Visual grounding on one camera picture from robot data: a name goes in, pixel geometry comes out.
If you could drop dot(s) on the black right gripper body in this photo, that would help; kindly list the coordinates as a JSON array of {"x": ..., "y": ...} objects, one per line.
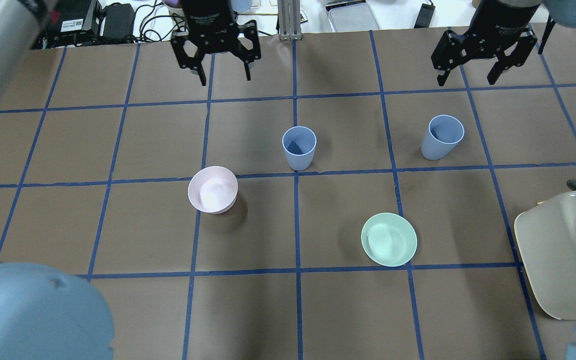
[{"x": 504, "y": 19}]

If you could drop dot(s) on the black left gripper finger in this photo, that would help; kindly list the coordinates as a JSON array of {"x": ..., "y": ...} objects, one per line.
[
  {"x": 200, "y": 76},
  {"x": 247, "y": 70}
]

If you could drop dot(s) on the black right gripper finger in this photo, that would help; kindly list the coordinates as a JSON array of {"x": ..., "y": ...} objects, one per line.
[
  {"x": 496, "y": 71},
  {"x": 442, "y": 76}
]

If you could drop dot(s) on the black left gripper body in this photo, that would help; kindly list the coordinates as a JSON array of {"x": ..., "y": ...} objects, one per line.
[{"x": 210, "y": 17}]

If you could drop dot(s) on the blue cup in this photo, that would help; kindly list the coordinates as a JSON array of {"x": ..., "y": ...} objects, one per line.
[
  {"x": 443, "y": 133},
  {"x": 299, "y": 146}
]

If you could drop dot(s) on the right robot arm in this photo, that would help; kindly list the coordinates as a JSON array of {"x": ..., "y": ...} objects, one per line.
[{"x": 474, "y": 300}]

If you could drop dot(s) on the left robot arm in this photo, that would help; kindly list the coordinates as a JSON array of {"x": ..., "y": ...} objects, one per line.
[{"x": 46, "y": 314}]

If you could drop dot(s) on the black power adapter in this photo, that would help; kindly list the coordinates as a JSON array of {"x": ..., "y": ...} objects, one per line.
[{"x": 425, "y": 15}]

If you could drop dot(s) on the grey digital scale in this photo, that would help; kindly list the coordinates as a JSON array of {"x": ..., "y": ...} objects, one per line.
[{"x": 351, "y": 16}]

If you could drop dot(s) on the pink bowl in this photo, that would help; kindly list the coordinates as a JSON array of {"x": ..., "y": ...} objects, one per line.
[{"x": 213, "y": 190}]

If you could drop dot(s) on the black electronics box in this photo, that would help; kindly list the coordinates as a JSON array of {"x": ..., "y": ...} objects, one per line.
[{"x": 72, "y": 22}]

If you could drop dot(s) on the green bowl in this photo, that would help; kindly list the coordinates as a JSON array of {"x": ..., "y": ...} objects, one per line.
[{"x": 389, "y": 240}]

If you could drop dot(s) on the white toaster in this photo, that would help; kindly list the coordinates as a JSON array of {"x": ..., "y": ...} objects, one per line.
[{"x": 546, "y": 238}]

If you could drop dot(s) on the aluminium frame post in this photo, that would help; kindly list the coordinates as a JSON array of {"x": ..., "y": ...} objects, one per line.
[{"x": 289, "y": 20}]

